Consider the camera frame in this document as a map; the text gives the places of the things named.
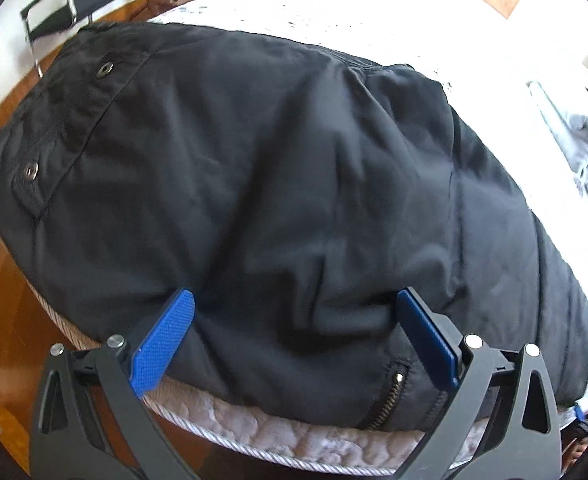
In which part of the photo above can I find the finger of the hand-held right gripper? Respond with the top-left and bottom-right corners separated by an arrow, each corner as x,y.
572,400 -> 588,438

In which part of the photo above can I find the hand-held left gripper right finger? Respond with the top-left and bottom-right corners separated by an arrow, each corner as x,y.
396,287 -> 562,480

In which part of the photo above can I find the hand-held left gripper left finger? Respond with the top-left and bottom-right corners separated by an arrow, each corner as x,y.
28,287 -> 202,480

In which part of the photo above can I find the black jacket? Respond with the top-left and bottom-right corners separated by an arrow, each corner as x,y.
0,22 -> 588,433

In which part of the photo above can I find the white quilted mattress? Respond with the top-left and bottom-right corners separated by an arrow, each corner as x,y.
0,0 -> 588,476

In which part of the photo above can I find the black office chair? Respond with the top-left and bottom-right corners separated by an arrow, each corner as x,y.
20,0 -> 144,78

